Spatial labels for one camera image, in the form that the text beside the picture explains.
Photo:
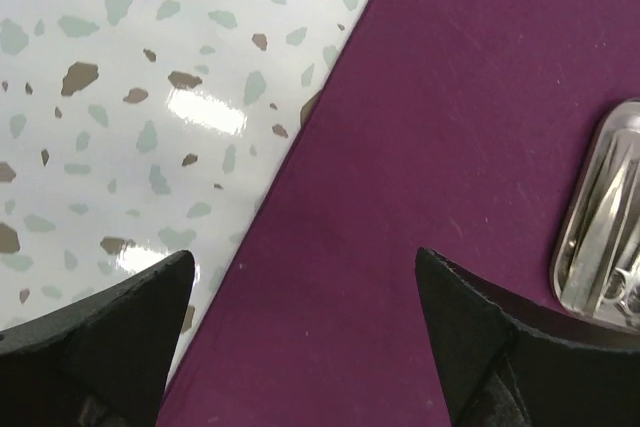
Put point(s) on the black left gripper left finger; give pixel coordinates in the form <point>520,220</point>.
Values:
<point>100,361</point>

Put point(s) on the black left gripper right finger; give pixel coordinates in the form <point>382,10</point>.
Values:
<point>503,360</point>

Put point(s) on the stainless steel instrument tray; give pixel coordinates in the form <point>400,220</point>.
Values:
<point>625,116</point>

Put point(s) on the purple surgical cloth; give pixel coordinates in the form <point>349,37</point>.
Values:
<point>457,125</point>

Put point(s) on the steel surgical scissors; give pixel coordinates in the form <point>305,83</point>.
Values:
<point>622,290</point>

